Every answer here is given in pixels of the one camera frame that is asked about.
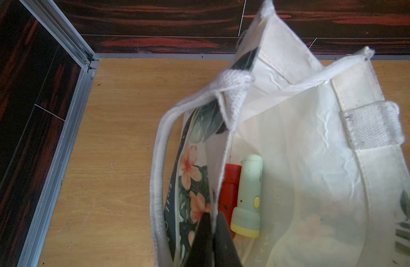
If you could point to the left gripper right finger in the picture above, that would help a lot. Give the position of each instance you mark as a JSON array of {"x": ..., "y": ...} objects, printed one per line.
[{"x": 225, "y": 254}]

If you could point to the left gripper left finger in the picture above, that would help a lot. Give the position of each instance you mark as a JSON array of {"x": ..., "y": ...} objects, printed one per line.
[{"x": 201, "y": 253}]

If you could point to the pale green flashlight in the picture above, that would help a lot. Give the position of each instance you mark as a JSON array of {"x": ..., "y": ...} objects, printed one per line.
[{"x": 246, "y": 218}]

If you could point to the red flashlight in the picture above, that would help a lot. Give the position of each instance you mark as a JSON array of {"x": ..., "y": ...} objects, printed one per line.
[{"x": 229, "y": 193}]

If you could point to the white floral canvas tote bag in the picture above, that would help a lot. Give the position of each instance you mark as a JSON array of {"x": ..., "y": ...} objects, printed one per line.
[{"x": 335, "y": 186}]

